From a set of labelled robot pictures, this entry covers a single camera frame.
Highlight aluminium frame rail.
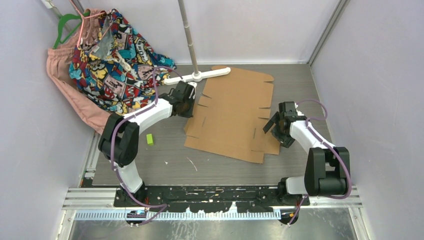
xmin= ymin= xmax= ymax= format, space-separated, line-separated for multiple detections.
xmin=55 ymin=133 xmax=374 ymax=240

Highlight pink shorts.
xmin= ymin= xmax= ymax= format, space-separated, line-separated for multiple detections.
xmin=46 ymin=10 xmax=133 ymax=134

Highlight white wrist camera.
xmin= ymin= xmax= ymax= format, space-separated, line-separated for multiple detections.
xmin=294 ymin=102 xmax=307 ymax=121
xmin=187 ymin=81 xmax=197 ymax=99

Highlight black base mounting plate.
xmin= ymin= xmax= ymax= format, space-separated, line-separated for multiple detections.
xmin=113 ymin=183 xmax=310 ymax=214

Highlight pink clothes hanger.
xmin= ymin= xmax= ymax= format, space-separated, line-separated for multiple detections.
xmin=67 ymin=0 xmax=107 ymax=49

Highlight white stand with pole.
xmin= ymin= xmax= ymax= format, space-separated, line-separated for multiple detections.
xmin=164 ymin=0 xmax=231 ymax=85

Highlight green clothes hanger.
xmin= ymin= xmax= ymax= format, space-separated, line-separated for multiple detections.
xmin=52 ymin=13 xmax=83 ymax=49

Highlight small green block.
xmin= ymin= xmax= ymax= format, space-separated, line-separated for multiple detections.
xmin=146 ymin=133 xmax=154 ymax=146

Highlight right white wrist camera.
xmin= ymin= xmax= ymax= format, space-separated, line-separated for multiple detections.
xmin=294 ymin=102 xmax=307 ymax=121

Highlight brown cardboard box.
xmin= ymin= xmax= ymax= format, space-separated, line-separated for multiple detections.
xmin=184 ymin=67 xmax=280 ymax=164

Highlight colourful comic print shorts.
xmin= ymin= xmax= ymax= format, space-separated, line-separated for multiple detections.
xmin=69 ymin=9 xmax=177 ymax=115

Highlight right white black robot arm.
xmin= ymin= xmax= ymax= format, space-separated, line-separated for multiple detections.
xmin=263 ymin=101 xmax=353 ymax=206

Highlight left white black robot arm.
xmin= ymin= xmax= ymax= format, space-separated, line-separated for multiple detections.
xmin=98 ymin=80 xmax=197 ymax=207

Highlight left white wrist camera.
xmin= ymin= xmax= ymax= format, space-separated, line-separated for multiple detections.
xmin=187 ymin=81 xmax=197 ymax=99

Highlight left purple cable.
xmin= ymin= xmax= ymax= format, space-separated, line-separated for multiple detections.
xmin=109 ymin=65 xmax=185 ymax=228

